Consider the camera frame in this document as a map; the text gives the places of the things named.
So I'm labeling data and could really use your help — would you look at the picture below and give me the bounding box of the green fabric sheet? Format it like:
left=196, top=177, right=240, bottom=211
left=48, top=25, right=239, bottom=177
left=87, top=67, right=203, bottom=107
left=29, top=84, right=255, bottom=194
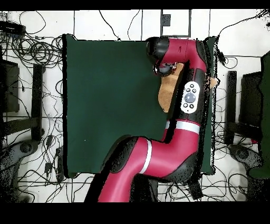
left=247, top=50, right=270, bottom=179

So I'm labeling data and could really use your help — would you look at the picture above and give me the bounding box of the black network switch box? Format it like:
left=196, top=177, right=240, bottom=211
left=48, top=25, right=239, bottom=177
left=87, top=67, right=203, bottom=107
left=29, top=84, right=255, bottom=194
left=0, top=20, right=26, bottom=36

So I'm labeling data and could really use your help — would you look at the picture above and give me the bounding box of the thin black floor cable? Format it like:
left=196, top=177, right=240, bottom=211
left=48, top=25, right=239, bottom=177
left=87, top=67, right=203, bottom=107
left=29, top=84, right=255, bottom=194
left=98, top=10, right=121, bottom=41

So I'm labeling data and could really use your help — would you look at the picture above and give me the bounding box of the grey square floor frame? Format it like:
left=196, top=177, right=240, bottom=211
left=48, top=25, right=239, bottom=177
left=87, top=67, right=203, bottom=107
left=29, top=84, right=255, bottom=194
left=160, top=9, right=192, bottom=38

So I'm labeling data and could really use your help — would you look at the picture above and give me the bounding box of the coiled black cable bundle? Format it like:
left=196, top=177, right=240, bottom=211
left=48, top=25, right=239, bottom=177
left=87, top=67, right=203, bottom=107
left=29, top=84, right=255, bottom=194
left=10, top=35, right=63, bottom=69

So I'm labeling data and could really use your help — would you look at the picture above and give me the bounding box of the black metal stand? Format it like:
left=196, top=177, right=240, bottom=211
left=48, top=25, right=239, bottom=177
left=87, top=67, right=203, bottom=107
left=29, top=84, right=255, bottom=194
left=0, top=59, right=45, bottom=142
left=224, top=70, right=263, bottom=146

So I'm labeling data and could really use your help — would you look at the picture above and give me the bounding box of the black power strip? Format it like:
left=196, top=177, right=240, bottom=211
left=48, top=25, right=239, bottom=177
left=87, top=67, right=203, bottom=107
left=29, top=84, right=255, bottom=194
left=187, top=178, right=204, bottom=200

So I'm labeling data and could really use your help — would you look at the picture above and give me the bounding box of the dark green table cloth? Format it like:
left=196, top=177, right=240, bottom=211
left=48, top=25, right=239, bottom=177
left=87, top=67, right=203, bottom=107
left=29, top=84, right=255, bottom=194
left=62, top=33, right=218, bottom=179

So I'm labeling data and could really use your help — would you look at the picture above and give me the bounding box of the grey swivel chair base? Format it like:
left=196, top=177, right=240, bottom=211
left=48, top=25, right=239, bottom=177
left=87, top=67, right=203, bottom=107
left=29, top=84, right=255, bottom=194
left=0, top=139, right=40, bottom=171
left=228, top=143, right=263, bottom=170

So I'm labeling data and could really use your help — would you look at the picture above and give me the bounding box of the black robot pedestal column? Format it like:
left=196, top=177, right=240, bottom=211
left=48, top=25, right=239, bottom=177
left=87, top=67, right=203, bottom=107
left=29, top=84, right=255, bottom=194
left=129, top=174, right=159, bottom=202

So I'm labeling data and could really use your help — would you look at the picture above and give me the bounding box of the tan terry towel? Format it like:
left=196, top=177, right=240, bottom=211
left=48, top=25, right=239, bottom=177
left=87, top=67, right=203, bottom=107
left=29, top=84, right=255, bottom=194
left=158, top=62, right=218, bottom=114

